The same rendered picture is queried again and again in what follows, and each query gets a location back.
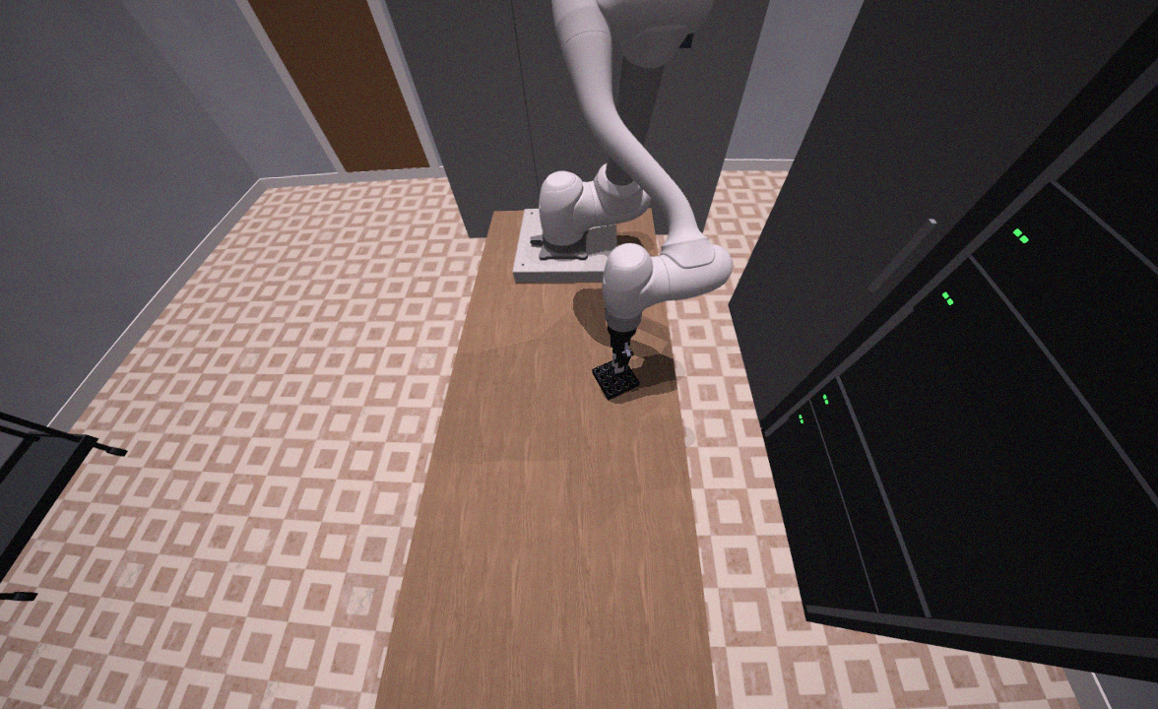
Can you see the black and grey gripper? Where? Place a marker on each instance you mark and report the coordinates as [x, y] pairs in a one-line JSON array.
[[621, 354]]

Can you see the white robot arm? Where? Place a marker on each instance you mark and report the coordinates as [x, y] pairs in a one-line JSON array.
[[649, 32]]

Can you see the black knob box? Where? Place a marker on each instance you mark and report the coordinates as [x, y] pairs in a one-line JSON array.
[[617, 383]]

